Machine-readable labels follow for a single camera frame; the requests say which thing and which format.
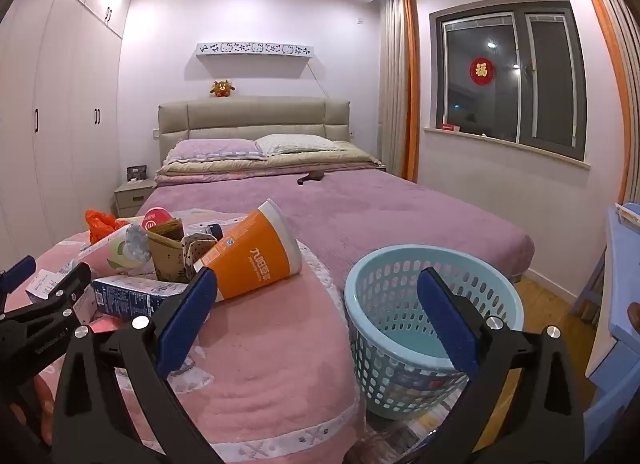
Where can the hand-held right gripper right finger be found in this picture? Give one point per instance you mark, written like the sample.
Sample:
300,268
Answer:
445,324

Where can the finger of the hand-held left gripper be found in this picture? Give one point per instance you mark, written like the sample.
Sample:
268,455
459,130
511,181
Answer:
17,272
45,329

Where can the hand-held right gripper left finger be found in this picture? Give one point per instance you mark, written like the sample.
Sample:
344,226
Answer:
186,316

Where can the brown paper bag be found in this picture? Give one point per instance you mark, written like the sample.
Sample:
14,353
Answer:
167,254

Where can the light blue plastic basket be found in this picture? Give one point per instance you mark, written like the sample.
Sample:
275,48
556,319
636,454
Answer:
380,294

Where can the orange and white paper cup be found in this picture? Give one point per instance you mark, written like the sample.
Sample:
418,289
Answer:
250,259

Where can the orange plastic bag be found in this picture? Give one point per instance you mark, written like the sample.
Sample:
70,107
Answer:
100,224

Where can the white paper receipt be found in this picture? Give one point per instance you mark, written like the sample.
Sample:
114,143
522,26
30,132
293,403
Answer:
45,281

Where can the blue printed carton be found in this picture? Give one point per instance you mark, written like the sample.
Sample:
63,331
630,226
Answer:
130,296

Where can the white patterned paper wrapper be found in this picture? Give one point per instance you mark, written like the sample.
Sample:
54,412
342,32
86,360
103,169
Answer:
197,244

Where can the pink elephant blanket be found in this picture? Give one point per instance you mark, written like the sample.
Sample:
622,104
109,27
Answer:
260,369

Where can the white green printed cup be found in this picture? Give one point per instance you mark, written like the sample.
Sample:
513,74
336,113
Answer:
112,249

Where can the bed with purple cover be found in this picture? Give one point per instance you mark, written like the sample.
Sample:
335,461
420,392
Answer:
375,214

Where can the beige nightstand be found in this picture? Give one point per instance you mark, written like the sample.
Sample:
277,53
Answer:
132,196

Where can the white wardrobe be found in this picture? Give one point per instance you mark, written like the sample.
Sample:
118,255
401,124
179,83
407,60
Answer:
60,119

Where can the purple pillow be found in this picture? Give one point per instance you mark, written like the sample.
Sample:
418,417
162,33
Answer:
215,149

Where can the light blue desk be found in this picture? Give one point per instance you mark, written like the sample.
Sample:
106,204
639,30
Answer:
617,294

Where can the dark small object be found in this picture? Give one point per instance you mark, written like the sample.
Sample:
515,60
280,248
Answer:
310,177

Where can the stone window sill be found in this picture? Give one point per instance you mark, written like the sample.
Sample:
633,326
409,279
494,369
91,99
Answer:
500,144

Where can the folded beige quilt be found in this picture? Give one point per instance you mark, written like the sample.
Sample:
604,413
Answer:
300,164

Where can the small red box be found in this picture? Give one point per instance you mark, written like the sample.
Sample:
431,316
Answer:
450,127

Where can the white pillow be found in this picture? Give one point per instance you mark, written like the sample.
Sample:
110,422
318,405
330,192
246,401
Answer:
295,143

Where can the beige padded headboard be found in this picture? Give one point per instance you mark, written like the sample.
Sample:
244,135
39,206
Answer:
250,119

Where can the brown plush toy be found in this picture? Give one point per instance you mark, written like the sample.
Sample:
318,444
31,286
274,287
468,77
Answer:
222,89

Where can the beige and orange curtain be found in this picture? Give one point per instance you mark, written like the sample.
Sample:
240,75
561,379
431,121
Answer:
397,84
615,69

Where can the red round window decoration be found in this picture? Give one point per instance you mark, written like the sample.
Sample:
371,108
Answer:
480,71

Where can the grey framed window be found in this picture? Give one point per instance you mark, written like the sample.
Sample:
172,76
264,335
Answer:
550,84

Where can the black photo frame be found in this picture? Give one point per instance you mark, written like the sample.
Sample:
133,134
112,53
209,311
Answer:
137,173

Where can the white wall shelf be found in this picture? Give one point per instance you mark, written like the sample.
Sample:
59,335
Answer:
255,50

